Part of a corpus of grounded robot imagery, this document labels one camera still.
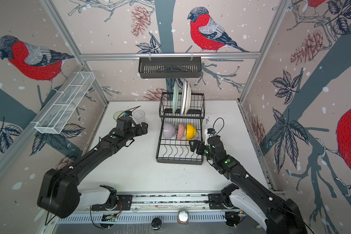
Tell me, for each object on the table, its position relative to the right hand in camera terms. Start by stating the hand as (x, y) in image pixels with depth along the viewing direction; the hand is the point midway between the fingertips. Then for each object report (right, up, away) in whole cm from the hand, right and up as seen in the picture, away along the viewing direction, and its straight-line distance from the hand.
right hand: (194, 144), depth 81 cm
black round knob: (-18, -29, -21) cm, 40 cm away
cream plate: (-3, +25, -5) cm, 26 cm away
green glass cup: (-53, +16, +22) cm, 60 cm away
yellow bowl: (-1, +6, +10) cm, 12 cm away
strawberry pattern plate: (-6, +25, -8) cm, 27 cm away
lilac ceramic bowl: (-15, +7, +10) cm, 19 cm away
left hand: (-31, +10, +4) cm, 33 cm away
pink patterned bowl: (-7, +6, +9) cm, 13 cm away
